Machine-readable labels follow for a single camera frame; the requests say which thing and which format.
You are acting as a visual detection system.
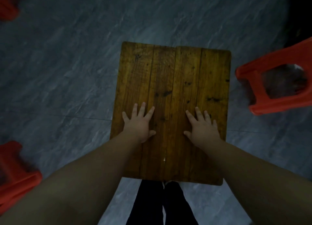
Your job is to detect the person's left hand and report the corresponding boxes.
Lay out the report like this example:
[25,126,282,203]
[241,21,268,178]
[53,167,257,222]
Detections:
[122,102,156,144]

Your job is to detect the person's right hand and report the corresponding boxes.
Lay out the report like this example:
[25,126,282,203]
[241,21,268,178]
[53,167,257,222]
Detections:
[183,107,223,151]

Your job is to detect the person's left forearm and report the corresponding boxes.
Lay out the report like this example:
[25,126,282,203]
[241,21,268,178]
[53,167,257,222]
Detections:
[0,132,143,225]

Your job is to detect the person's right forearm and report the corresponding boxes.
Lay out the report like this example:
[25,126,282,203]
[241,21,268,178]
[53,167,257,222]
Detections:
[202,139,312,225]

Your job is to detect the red plastic stool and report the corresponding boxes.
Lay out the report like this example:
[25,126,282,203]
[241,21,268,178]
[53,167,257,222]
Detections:
[0,0,20,22]
[235,37,312,116]
[0,141,43,216]

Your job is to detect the person's black trousers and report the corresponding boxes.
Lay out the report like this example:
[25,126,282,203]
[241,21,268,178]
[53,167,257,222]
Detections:
[125,179,199,225]

